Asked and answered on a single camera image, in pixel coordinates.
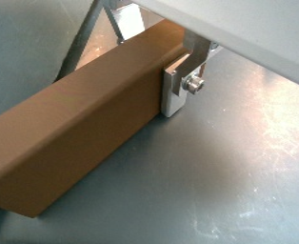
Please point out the brown arch block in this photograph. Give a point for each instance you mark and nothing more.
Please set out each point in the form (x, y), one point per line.
(60, 132)

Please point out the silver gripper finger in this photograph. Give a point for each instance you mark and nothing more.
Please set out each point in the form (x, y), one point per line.
(183, 75)

